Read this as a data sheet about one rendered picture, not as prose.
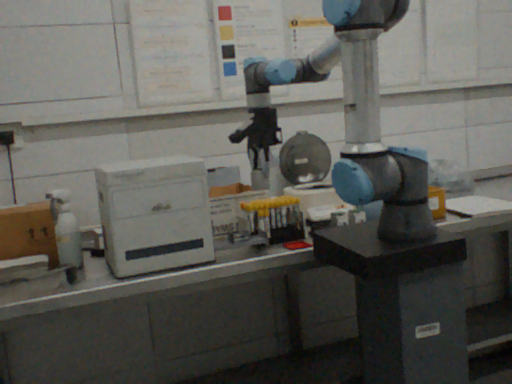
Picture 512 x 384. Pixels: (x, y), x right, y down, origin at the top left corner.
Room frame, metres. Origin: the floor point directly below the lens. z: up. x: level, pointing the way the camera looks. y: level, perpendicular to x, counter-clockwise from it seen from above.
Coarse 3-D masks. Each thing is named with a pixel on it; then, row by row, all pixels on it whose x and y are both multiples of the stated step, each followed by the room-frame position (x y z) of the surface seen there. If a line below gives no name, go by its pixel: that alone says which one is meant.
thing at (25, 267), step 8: (32, 256) 1.75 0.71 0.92; (40, 256) 1.75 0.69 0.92; (0, 264) 1.70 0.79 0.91; (8, 264) 1.70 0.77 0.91; (16, 264) 1.70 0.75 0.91; (24, 264) 1.65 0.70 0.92; (32, 264) 1.66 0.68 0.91; (40, 264) 1.67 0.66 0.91; (0, 272) 1.63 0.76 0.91; (8, 272) 1.64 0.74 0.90; (16, 272) 1.65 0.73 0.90; (24, 272) 1.65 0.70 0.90; (32, 272) 1.66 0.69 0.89; (40, 272) 1.66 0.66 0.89; (0, 280) 1.63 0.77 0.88; (8, 280) 1.63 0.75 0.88
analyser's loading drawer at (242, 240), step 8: (232, 232) 1.69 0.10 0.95; (248, 232) 1.70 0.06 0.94; (264, 232) 1.72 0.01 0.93; (232, 240) 1.70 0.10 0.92; (240, 240) 1.69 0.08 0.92; (248, 240) 1.70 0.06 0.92; (256, 240) 1.70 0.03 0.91; (264, 240) 1.71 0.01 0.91; (216, 248) 1.66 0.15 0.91; (224, 248) 1.67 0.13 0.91; (232, 248) 1.68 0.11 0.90
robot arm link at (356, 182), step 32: (352, 0) 1.33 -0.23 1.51; (384, 0) 1.37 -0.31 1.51; (352, 32) 1.36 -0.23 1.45; (352, 64) 1.38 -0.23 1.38; (352, 96) 1.38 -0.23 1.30; (352, 128) 1.39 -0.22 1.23; (352, 160) 1.38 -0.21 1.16; (384, 160) 1.38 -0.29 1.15; (352, 192) 1.37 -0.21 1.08; (384, 192) 1.39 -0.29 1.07
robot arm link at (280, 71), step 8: (264, 64) 1.71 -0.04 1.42; (272, 64) 1.67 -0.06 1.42; (280, 64) 1.66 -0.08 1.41; (288, 64) 1.68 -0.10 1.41; (296, 64) 1.72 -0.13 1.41; (256, 72) 1.73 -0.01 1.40; (264, 72) 1.70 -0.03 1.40; (272, 72) 1.67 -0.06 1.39; (280, 72) 1.66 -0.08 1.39; (288, 72) 1.68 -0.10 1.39; (296, 72) 1.71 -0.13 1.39; (256, 80) 1.75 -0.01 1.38; (264, 80) 1.71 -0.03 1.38; (272, 80) 1.68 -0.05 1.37; (280, 80) 1.66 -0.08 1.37; (288, 80) 1.67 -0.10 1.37; (296, 80) 1.73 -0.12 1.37
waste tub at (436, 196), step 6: (432, 192) 1.95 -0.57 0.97; (438, 192) 1.96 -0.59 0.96; (444, 192) 1.97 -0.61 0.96; (432, 198) 1.95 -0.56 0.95; (438, 198) 1.96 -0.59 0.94; (444, 198) 1.97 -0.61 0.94; (432, 204) 1.95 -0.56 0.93; (438, 204) 1.96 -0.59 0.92; (444, 204) 1.97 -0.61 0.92; (432, 210) 1.95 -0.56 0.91; (438, 210) 1.96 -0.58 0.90; (444, 210) 1.97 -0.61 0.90; (438, 216) 1.96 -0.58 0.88; (444, 216) 1.97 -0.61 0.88
